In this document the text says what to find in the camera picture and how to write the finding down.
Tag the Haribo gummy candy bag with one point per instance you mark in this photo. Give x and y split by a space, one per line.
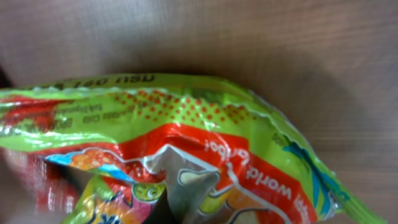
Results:
108 149

